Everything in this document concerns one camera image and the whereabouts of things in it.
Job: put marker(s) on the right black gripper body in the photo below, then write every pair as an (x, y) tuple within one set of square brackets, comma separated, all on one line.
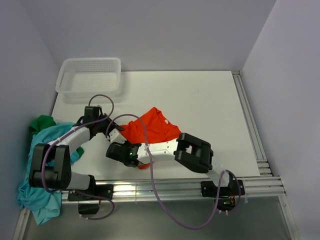
[(127, 144)]

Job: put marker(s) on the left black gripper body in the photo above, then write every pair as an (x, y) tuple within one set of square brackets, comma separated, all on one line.
[(102, 125)]

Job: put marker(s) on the orange t shirt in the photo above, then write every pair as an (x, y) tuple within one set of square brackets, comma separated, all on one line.
[(159, 129)]

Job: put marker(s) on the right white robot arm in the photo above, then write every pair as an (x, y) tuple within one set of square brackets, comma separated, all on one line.
[(189, 151)]

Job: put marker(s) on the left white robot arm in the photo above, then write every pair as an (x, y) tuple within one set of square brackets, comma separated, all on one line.
[(51, 162)]

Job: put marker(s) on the white perforated plastic basket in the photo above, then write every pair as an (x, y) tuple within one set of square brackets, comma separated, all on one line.
[(81, 78)]

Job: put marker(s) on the green t shirt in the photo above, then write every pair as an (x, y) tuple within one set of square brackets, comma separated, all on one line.
[(44, 130)]

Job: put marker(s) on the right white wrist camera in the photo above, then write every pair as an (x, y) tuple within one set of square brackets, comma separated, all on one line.
[(115, 136)]

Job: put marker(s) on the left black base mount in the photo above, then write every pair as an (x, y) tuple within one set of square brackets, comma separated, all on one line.
[(90, 201)]

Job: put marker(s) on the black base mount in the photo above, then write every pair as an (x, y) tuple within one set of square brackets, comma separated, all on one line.
[(90, 201), (228, 195)]

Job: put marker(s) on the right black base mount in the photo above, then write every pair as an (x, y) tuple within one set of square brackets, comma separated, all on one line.
[(228, 195)]

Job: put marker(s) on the right aluminium rail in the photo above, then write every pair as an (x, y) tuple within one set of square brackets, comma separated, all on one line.
[(267, 184)]

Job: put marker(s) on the aluminium rail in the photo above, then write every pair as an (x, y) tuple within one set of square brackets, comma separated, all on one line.
[(167, 189), (267, 184)]

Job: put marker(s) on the front aluminium rail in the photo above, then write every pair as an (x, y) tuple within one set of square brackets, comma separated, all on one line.
[(167, 189)]

